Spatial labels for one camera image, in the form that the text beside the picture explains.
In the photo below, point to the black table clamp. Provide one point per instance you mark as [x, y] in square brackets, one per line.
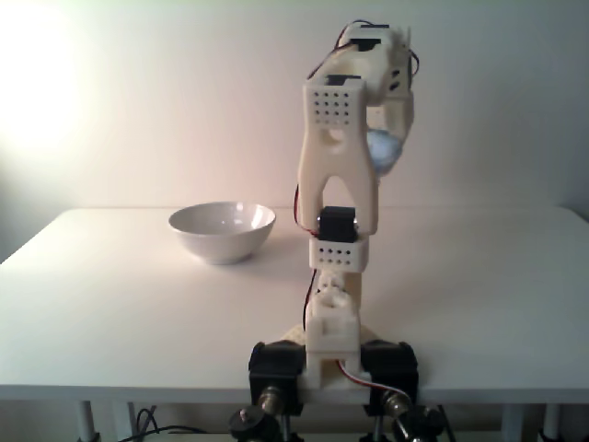
[276, 364]
[391, 364]

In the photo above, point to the white ceramic bowl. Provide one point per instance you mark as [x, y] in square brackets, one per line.
[221, 239]

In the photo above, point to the white table leg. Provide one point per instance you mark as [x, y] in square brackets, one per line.
[511, 426]
[549, 426]
[88, 423]

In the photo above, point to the skyblue plush doll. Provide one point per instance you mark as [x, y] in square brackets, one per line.
[384, 149]

